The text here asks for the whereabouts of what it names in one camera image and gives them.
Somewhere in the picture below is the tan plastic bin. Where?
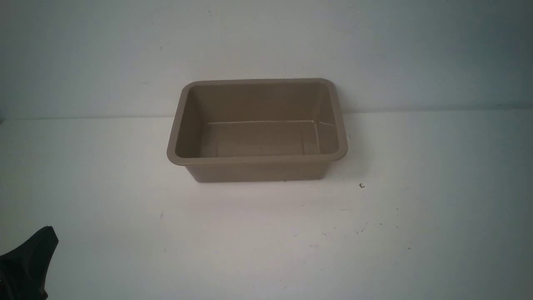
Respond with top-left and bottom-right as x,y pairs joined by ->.
166,78 -> 349,183

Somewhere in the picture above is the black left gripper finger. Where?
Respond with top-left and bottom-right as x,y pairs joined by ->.
0,226 -> 59,300

